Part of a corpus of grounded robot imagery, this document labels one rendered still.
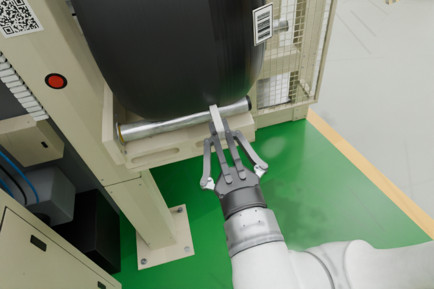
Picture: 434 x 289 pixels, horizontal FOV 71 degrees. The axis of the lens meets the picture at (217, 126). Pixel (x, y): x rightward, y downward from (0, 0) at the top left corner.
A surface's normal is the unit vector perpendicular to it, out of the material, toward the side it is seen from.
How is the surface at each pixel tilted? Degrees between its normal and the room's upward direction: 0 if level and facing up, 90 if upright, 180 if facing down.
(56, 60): 90
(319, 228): 0
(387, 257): 59
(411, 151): 0
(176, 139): 0
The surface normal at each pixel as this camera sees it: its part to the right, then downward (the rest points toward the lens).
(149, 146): -0.11, -0.65
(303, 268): 0.57, -0.67
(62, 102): 0.23, 0.72
